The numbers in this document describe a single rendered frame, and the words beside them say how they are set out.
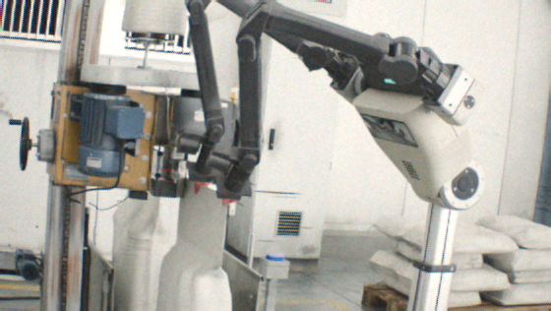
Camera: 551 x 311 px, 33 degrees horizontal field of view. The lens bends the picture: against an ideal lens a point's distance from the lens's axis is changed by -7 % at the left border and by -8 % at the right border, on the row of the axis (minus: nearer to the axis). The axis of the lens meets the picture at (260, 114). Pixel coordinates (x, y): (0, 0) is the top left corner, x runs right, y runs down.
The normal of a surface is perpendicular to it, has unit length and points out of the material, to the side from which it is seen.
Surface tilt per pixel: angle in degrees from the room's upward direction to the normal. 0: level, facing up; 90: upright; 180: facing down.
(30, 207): 90
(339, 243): 90
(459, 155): 115
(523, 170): 90
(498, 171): 90
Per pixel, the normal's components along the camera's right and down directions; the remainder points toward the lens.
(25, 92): 0.34, 0.09
